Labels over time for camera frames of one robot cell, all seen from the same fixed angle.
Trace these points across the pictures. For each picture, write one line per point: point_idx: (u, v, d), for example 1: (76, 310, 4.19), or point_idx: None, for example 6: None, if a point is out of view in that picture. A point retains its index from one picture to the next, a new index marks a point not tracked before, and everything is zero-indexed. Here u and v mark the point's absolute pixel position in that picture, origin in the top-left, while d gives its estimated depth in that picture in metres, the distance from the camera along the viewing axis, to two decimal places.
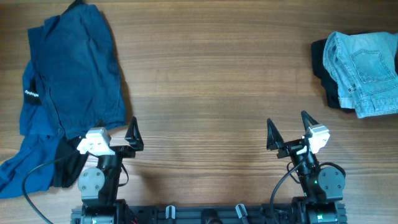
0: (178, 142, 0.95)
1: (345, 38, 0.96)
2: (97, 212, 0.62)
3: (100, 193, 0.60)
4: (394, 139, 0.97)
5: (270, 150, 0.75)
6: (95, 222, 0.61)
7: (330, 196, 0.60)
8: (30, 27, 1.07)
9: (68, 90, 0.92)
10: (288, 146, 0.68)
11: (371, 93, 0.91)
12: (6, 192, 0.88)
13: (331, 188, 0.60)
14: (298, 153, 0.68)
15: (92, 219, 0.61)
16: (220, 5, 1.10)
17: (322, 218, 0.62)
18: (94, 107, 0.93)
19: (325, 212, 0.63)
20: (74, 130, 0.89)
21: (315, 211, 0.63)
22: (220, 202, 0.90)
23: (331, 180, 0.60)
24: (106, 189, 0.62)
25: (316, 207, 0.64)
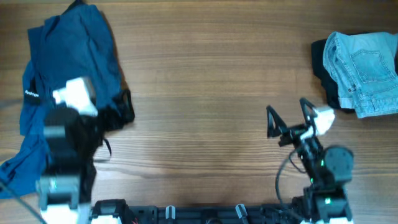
0: (178, 142, 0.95)
1: (345, 38, 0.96)
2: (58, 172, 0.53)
3: (68, 129, 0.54)
4: (394, 139, 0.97)
5: (273, 135, 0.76)
6: (54, 183, 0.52)
7: (340, 179, 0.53)
8: (30, 27, 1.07)
9: None
10: (293, 130, 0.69)
11: (371, 94, 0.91)
12: (5, 191, 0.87)
13: (339, 168, 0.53)
14: (302, 136, 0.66)
15: (50, 180, 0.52)
16: (220, 5, 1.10)
17: (329, 203, 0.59)
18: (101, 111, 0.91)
19: (335, 198, 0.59)
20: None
21: (323, 195, 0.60)
22: (220, 203, 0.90)
23: (337, 160, 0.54)
24: (75, 132, 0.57)
25: (324, 193, 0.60)
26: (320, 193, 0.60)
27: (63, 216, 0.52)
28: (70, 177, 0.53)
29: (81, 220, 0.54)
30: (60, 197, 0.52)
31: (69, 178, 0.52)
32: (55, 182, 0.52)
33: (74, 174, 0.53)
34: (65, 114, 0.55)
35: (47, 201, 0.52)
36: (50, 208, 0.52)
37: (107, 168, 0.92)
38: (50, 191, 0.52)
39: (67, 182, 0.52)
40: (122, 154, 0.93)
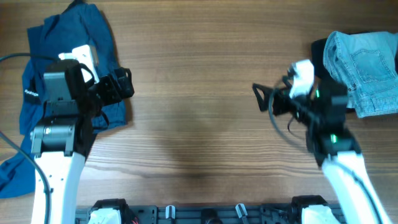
0: (178, 142, 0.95)
1: (346, 37, 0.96)
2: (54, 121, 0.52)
3: (69, 79, 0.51)
4: (394, 139, 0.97)
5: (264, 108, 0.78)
6: (50, 130, 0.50)
7: (337, 98, 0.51)
8: (29, 26, 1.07)
9: None
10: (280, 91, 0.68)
11: (372, 93, 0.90)
12: (6, 191, 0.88)
13: (337, 91, 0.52)
14: (291, 96, 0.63)
15: (46, 128, 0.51)
16: (220, 5, 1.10)
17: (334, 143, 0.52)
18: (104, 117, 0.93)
19: (341, 137, 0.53)
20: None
21: (328, 133, 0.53)
22: (220, 202, 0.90)
23: (333, 86, 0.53)
24: (78, 86, 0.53)
25: (328, 131, 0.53)
26: (323, 133, 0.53)
27: (57, 163, 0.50)
28: (65, 124, 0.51)
29: (74, 173, 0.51)
30: (56, 145, 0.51)
31: (63, 126, 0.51)
32: (50, 128, 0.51)
33: (68, 124, 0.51)
34: (68, 63, 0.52)
35: (41, 145, 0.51)
36: (44, 154, 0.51)
37: (107, 168, 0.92)
38: (45, 139, 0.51)
39: (61, 130, 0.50)
40: (122, 153, 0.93)
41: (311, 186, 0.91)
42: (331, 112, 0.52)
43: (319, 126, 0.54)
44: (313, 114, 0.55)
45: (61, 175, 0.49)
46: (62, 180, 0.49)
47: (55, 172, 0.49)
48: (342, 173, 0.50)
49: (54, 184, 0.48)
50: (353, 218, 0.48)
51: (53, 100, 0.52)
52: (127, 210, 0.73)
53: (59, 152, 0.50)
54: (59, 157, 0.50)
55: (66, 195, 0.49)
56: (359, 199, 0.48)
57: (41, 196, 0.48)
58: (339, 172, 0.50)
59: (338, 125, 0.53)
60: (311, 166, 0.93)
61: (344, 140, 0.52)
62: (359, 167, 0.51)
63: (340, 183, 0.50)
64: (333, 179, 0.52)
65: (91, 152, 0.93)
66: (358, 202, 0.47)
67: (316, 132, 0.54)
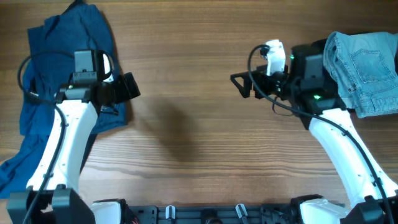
0: (178, 142, 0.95)
1: (346, 37, 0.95)
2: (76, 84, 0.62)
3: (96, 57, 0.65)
4: (394, 139, 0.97)
5: (247, 93, 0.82)
6: (71, 88, 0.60)
7: (311, 57, 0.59)
8: (30, 26, 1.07)
9: None
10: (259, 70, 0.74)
11: (371, 94, 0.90)
12: (5, 192, 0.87)
13: (311, 51, 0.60)
14: (269, 74, 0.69)
15: (69, 86, 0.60)
16: (220, 5, 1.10)
17: (318, 99, 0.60)
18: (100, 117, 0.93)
19: (323, 96, 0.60)
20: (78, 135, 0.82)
21: (310, 94, 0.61)
22: (220, 202, 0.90)
23: (306, 50, 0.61)
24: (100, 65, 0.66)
25: (309, 92, 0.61)
26: (305, 94, 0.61)
27: (75, 106, 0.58)
28: (85, 86, 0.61)
29: (87, 119, 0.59)
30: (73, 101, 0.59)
31: (81, 86, 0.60)
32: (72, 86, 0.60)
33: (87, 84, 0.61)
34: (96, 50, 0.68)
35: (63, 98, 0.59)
36: (65, 101, 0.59)
37: (107, 168, 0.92)
38: (66, 94, 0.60)
39: (81, 89, 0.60)
40: (122, 153, 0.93)
41: (311, 186, 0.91)
42: (308, 71, 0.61)
43: (301, 88, 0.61)
44: (293, 80, 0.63)
45: (76, 115, 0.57)
46: (78, 119, 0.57)
47: (71, 112, 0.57)
48: (329, 129, 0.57)
49: (70, 121, 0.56)
50: (347, 170, 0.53)
51: (78, 70, 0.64)
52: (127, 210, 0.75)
53: (79, 100, 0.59)
54: (78, 103, 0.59)
55: (79, 132, 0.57)
56: (350, 152, 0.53)
57: (56, 129, 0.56)
58: (326, 127, 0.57)
59: (316, 83, 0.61)
60: (310, 166, 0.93)
61: (326, 98, 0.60)
62: (345, 121, 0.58)
63: (330, 139, 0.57)
64: (323, 137, 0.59)
65: (91, 153, 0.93)
66: (349, 155, 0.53)
67: (300, 94, 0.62)
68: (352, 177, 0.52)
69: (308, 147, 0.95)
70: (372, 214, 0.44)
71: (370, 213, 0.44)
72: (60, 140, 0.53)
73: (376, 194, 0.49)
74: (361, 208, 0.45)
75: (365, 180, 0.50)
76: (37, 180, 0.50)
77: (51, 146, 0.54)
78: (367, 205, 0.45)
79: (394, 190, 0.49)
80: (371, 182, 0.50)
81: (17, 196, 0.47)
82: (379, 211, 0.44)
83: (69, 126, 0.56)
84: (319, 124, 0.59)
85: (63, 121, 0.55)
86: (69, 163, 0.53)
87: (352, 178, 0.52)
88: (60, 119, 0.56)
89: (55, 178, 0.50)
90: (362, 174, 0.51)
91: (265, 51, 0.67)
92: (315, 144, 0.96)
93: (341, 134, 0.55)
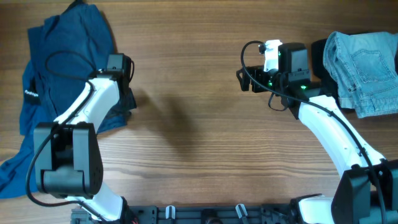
0: (178, 142, 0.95)
1: (346, 37, 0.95)
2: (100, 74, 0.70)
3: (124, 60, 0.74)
4: (394, 139, 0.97)
5: (245, 87, 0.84)
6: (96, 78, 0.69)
7: (296, 51, 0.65)
8: (30, 27, 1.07)
9: (68, 90, 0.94)
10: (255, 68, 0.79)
11: (371, 93, 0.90)
12: (6, 191, 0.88)
13: (295, 48, 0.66)
14: (265, 70, 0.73)
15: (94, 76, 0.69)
16: (220, 5, 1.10)
17: (305, 89, 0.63)
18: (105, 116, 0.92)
19: (310, 87, 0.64)
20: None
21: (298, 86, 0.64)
22: (220, 202, 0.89)
23: (291, 45, 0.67)
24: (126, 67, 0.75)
25: (297, 84, 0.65)
26: (293, 86, 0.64)
27: (102, 81, 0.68)
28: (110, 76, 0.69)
29: (111, 93, 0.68)
30: None
31: (109, 74, 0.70)
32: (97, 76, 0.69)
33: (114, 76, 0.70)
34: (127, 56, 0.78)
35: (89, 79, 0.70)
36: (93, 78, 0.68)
37: (107, 168, 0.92)
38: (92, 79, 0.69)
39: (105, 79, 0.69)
40: (122, 153, 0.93)
41: (311, 187, 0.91)
42: (295, 65, 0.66)
43: (288, 81, 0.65)
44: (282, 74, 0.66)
45: (102, 85, 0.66)
46: (105, 88, 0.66)
47: (99, 83, 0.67)
48: (316, 111, 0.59)
49: (99, 88, 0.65)
50: (334, 145, 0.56)
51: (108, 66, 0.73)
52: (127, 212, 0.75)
53: (107, 79, 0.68)
54: (106, 79, 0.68)
55: (103, 98, 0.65)
56: (335, 129, 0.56)
57: (85, 91, 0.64)
58: (312, 111, 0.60)
59: (303, 76, 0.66)
60: (310, 166, 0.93)
61: (313, 88, 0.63)
62: (329, 103, 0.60)
63: (316, 120, 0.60)
64: (309, 119, 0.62)
65: None
66: (335, 131, 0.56)
67: (288, 87, 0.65)
68: (339, 150, 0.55)
69: (308, 147, 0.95)
70: (359, 180, 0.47)
71: (358, 178, 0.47)
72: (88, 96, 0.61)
73: (362, 163, 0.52)
74: (349, 175, 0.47)
75: (352, 152, 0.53)
76: (63, 116, 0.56)
77: (78, 101, 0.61)
78: (354, 172, 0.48)
79: (380, 159, 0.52)
80: (357, 153, 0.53)
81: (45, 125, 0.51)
82: (364, 178, 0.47)
83: (97, 90, 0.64)
84: (306, 108, 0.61)
85: (92, 86, 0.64)
86: (91, 115, 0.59)
87: (339, 152, 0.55)
88: (89, 86, 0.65)
89: (79, 119, 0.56)
90: (348, 147, 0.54)
91: (263, 48, 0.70)
92: (315, 143, 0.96)
93: (327, 115, 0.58)
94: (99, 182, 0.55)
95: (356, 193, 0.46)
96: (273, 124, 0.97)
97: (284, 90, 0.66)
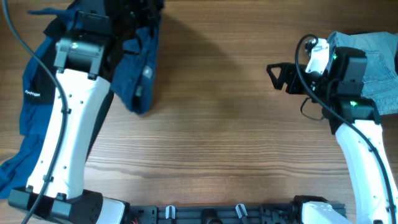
0: (178, 142, 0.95)
1: (346, 37, 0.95)
2: (80, 38, 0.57)
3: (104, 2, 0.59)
4: (394, 139, 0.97)
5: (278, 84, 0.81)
6: (76, 45, 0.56)
7: (356, 60, 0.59)
8: (30, 26, 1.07)
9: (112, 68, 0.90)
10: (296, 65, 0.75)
11: (371, 94, 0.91)
12: (5, 192, 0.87)
13: (353, 53, 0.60)
14: (306, 70, 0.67)
15: (73, 43, 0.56)
16: (219, 5, 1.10)
17: (355, 106, 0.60)
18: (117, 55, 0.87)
19: (359, 104, 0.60)
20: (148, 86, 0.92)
21: (348, 99, 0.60)
22: (220, 202, 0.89)
23: (349, 50, 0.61)
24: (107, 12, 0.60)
25: (346, 97, 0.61)
26: (341, 97, 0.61)
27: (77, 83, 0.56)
28: (95, 43, 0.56)
29: (94, 101, 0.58)
30: (78, 60, 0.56)
31: (92, 42, 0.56)
32: (77, 44, 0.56)
33: (99, 43, 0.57)
34: None
35: (65, 61, 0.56)
36: (67, 70, 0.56)
37: (107, 168, 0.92)
38: (70, 53, 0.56)
39: (88, 49, 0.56)
40: (122, 153, 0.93)
41: (311, 187, 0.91)
42: (349, 75, 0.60)
43: (337, 91, 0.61)
44: (330, 82, 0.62)
45: (81, 99, 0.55)
46: (82, 104, 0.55)
47: (74, 93, 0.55)
48: (357, 142, 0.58)
49: (73, 106, 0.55)
50: (364, 186, 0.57)
51: (84, 11, 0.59)
52: (127, 216, 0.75)
53: (84, 73, 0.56)
54: (84, 78, 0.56)
55: (85, 115, 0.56)
56: (372, 170, 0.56)
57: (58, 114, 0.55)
58: (354, 138, 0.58)
59: (354, 89, 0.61)
60: (310, 166, 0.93)
61: (362, 106, 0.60)
62: (375, 134, 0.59)
63: (354, 150, 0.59)
64: (346, 144, 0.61)
65: (91, 153, 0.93)
66: (371, 173, 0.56)
67: (334, 96, 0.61)
68: (367, 195, 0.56)
69: (308, 147, 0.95)
70: None
71: None
72: (61, 134, 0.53)
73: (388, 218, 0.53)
74: None
75: (380, 202, 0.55)
76: (37, 180, 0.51)
77: (51, 141, 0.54)
78: None
79: None
80: (385, 206, 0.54)
81: (19, 195, 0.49)
82: None
83: (71, 113, 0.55)
84: (347, 133, 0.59)
85: (64, 107, 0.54)
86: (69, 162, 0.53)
87: (367, 198, 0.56)
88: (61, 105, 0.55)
89: (56, 181, 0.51)
90: (378, 196, 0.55)
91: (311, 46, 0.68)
92: (315, 143, 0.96)
93: (367, 150, 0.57)
94: (97, 217, 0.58)
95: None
96: (273, 124, 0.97)
97: (329, 98, 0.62)
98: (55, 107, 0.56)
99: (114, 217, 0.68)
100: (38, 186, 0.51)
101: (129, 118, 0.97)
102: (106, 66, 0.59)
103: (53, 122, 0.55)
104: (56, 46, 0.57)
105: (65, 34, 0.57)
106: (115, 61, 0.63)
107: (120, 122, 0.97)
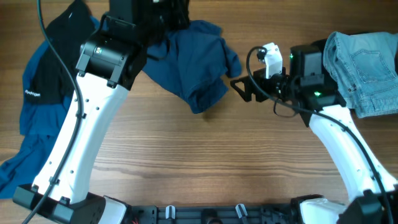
0: (178, 142, 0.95)
1: (346, 38, 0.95)
2: (106, 44, 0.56)
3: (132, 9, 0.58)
4: (394, 140, 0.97)
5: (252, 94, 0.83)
6: (100, 50, 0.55)
7: (310, 55, 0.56)
8: (30, 26, 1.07)
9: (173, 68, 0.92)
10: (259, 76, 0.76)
11: (371, 94, 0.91)
12: (6, 191, 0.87)
13: (308, 48, 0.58)
14: (267, 77, 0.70)
15: (97, 48, 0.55)
16: (220, 5, 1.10)
17: (319, 97, 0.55)
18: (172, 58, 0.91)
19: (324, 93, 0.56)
20: (219, 65, 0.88)
21: (312, 91, 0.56)
22: (220, 202, 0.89)
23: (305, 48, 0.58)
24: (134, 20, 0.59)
25: (310, 89, 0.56)
26: (306, 91, 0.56)
27: (92, 88, 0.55)
28: (119, 52, 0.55)
29: (109, 109, 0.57)
30: (100, 65, 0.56)
31: (116, 50, 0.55)
32: (101, 49, 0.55)
33: (123, 51, 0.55)
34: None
35: (87, 65, 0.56)
36: (87, 73, 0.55)
37: (107, 168, 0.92)
38: (93, 57, 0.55)
39: (111, 55, 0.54)
40: (122, 153, 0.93)
41: (311, 187, 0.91)
42: (307, 70, 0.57)
43: (300, 85, 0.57)
44: (292, 79, 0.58)
45: (97, 105, 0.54)
46: (97, 110, 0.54)
47: (92, 98, 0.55)
48: (329, 124, 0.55)
49: (89, 111, 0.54)
50: (347, 166, 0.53)
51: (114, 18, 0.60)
52: (127, 218, 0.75)
53: (103, 79, 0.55)
54: (104, 84, 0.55)
55: (99, 122, 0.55)
56: (350, 148, 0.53)
57: (73, 117, 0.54)
58: (326, 123, 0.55)
59: (316, 81, 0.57)
60: (310, 166, 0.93)
61: (328, 95, 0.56)
62: (344, 116, 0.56)
63: (328, 133, 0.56)
64: (321, 131, 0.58)
65: None
66: (349, 150, 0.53)
67: (299, 91, 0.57)
68: (351, 172, 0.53)
69: (308, 147, 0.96)
70: (372, 206, 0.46)
71: (368, 204, 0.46)
72: (74, 137, 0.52)
73: (374, 188, 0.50)
74: (359, 201, 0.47)
75: (365, 174, 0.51)
76: (44, 181, 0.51)
77: (64, 142, 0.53)
78: (366, 199, 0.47)
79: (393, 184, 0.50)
80: (370, 176, 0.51)
81: (25, 193, 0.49)
82: (376, 204, 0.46)
83: (86, 117, 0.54)
84: (319, 121, 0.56)
85: (79, 111, 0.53)
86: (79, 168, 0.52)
87: (352, 174, 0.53)
88: (78, 109, 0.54)
89: (64, 186, 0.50)
90: (361, 169, 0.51)
91: (262, 55, 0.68)
92: (315, 143, 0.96)
93: (341, 130, 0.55)
94: (96, 221, 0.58)
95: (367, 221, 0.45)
96: (273, 124, 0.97)
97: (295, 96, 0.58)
98: (70, 108, 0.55)
99: (115, 218, 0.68)
100: (45, 186, 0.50)
101: (129, 117, 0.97)
102: (127, 74, 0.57)
103: (66, 124, 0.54)
104: (80, 48, 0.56)
105: (91, 37, 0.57)
106: (140, 66, 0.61)
107: (120, 122, 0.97)
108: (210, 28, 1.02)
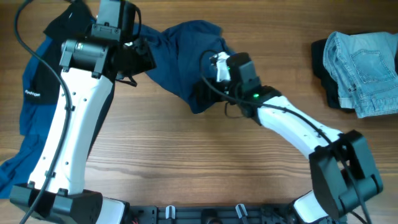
0: (178, 142, 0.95)
1: (345, 37, 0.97)
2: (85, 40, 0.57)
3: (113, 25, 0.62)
4: (393, 140, 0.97)
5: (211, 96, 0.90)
6: (81, 46, 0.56)
7: (244, 65, 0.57)
8: (30, 26, 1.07)
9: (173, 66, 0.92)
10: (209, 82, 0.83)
11: (371, 94, 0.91)
12: (6, 191, 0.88)
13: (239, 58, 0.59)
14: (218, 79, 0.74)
15: (78, 43, 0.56)
16: (220, 5, 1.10)
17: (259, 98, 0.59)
18: (173, 57, 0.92)
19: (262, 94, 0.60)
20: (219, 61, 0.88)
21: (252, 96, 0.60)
22: (219, 202, 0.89)
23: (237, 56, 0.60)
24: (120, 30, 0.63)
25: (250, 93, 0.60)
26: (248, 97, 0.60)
27: (81, 81, 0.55)
28: (99, 45, 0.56)
29: (97, 100, 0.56)
30: (83, 62, 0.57)
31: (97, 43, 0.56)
32: (82, 45, 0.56)
33: (102, 44, 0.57)
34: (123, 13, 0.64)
35: (69, 61, 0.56)
36: (71, 68, 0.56)
37: (107, 168, 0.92)
38: (75, 53, 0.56)
39: (92, 50, 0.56)
40: (122, 153, 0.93)
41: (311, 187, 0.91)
42: (244, 78, 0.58)
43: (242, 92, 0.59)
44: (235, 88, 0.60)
45: (85, 96, 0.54)
46: (85, 102, 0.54)
47: (78, 91, 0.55)
48: (272, 112, 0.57)
49: (76, 103, 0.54)
50: (295, 137, 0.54)
51: (99, 23, 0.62)
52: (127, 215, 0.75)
53: (87, 72, 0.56)
54: (87, 76, 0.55)
55: (89, 112, 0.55)
56: (293, 122, 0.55)
57: (63, 111, 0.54)
58: (268, 112, 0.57)
59: (255, 84, 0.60)
60: None
61: (265, 95, 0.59)
62: (281, 101, 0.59)
63: (271, 119, 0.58)
64: (269, 122, 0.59)
65: (91, 153, 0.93)
66: (292, 124, 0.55)
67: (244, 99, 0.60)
68: (300, 140, 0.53)
69: None
70: (324, 159, 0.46)
71: (321, 158, 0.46)
72: (65, 130, 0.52)
73: (322, 142, 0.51)
74: (313, 158, 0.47)
75: (310, 137, 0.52)
76: (40, 177, 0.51)
77: (55, 137, 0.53)
78: (319, 154, 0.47)
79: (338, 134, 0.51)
80: (316, 135, 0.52)
81: (22, 190, 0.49)
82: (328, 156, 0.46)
83: (74, 110, 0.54)
84: (262, 112, 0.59)
85: (68, 104, 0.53)
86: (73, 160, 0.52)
87: (301, 142, 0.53)
88: (66, 102, 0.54)
89: (59, 178, 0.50)
90: (306, 134, 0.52)
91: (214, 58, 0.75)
92: None
93: (282, 111, 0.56)
94: (96, 217, 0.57)
95: (324, 172, 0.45)
96: None
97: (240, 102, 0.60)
98: (58, 104, 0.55)
99: (115, 216, 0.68)
100: (41, 182, 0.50)
101: (129, 117, 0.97)
102: (109, 66, 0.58)
103: (56, 119, 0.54)
104: (62, 47, 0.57)
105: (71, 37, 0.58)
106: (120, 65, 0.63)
107: (120, 122, 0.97)
108: (210, 27, 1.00)
